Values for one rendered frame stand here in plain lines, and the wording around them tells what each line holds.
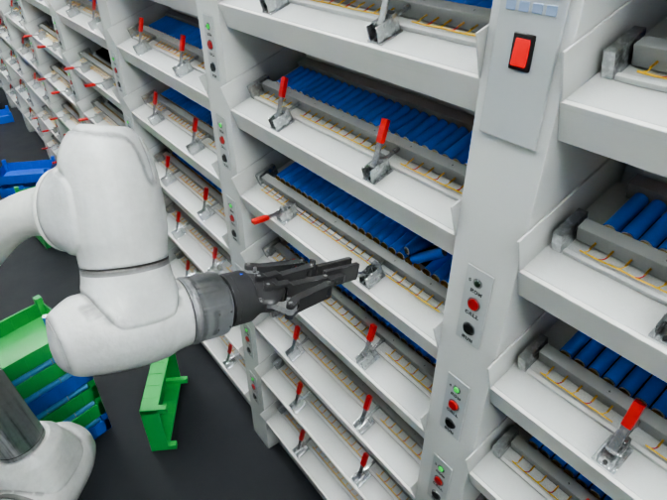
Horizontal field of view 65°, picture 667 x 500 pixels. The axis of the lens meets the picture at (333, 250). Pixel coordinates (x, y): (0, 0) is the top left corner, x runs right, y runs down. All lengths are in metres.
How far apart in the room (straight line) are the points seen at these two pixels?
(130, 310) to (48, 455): 0.77
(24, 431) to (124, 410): 0.76
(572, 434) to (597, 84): 0.42
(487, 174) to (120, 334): 0.45
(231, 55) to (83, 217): 0.57
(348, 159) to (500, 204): 0.31
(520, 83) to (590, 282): 0.23
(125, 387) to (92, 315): 1.49
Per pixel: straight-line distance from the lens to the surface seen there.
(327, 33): 0.80
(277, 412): 1.72
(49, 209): 0.65
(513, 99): 0.58
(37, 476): 1.37
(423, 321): 0.83
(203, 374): 2.08
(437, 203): 0.73
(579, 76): 0.56
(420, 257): 0.89
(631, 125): 0.53
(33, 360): 1.70
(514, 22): 0.57
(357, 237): 0.95
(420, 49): 0.68
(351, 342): 1.07
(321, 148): 0.90
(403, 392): 0.99
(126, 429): 1.99
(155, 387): 1.80
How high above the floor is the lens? 1.49
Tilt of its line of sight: 34 degrees down
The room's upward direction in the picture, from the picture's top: straight up
